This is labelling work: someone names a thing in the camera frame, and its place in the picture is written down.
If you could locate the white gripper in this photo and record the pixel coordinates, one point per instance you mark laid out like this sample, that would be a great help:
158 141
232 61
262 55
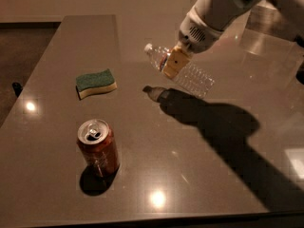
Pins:
197 38

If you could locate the clear plastic water bottle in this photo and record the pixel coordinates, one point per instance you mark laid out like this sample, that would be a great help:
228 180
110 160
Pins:
191 78

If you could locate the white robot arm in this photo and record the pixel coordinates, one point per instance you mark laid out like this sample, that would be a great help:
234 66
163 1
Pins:
205 22

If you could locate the green and yellow sponge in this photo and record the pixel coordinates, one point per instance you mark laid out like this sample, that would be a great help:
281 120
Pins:
95 83

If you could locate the metal box container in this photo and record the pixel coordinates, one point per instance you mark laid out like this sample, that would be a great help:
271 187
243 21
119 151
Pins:
269 35

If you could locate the red soda can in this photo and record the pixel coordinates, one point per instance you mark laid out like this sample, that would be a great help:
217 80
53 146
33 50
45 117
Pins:
96 141

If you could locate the small black object on floor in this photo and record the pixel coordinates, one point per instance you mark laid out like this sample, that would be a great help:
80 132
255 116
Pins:
17 88

